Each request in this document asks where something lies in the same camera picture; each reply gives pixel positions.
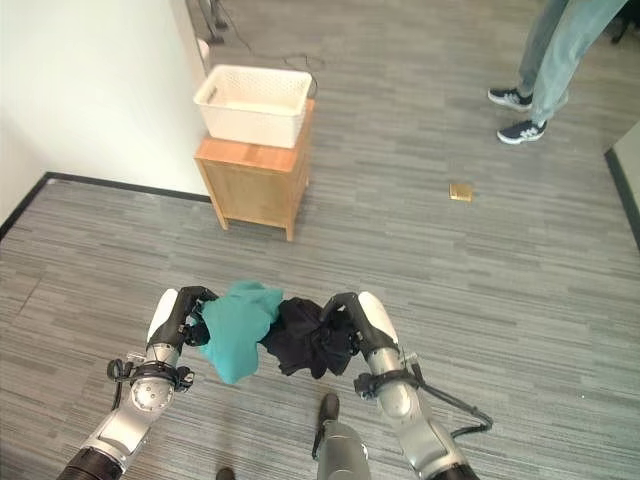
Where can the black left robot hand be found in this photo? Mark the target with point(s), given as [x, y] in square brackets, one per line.
[172, 320]

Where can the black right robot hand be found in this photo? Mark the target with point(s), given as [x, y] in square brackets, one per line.
[367, 320]

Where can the black cloth garment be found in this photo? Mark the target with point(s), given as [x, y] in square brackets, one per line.
[312, 337]

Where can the teal cloth garment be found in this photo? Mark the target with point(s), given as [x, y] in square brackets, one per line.
[237, 332]

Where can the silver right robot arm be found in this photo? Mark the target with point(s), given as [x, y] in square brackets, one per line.
[415, 415]

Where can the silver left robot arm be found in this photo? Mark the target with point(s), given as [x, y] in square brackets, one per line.
[135, 400]

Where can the white plastic laundry basket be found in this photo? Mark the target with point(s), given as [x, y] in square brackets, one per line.
[255, 107]

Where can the silver robot leg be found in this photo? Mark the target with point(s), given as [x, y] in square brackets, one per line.
[340, 450]

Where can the small brown square pad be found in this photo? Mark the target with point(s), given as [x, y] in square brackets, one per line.
[461, 192]

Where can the wooden bedside cabinet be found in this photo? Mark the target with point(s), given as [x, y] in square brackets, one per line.
[257, 185]

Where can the person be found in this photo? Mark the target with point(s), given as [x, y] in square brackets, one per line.
[545, 65]

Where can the black chair base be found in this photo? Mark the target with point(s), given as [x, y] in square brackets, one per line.
[622, 30]

